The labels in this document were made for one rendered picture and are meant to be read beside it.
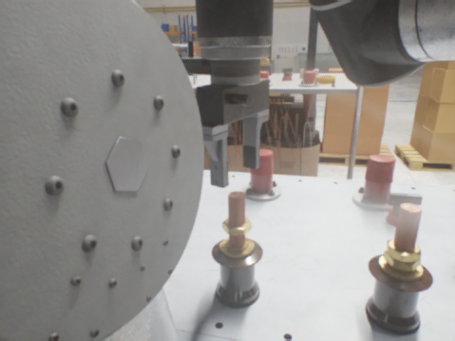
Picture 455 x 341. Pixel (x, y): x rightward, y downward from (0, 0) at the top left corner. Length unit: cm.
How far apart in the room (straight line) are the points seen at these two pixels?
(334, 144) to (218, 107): 496
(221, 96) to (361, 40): 18
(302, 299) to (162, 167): 57
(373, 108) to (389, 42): 494
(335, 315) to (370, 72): 42
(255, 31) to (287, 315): 46
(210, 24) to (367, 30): 20
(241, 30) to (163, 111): 33
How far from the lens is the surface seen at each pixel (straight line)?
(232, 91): 49
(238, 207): 59
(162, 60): 17
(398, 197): 98
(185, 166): 17
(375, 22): 40
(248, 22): 49
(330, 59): 1255
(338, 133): 537
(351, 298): 72
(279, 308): 68
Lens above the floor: 182
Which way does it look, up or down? 21 degrees down
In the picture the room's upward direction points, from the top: 1 degrees counter-clockwise
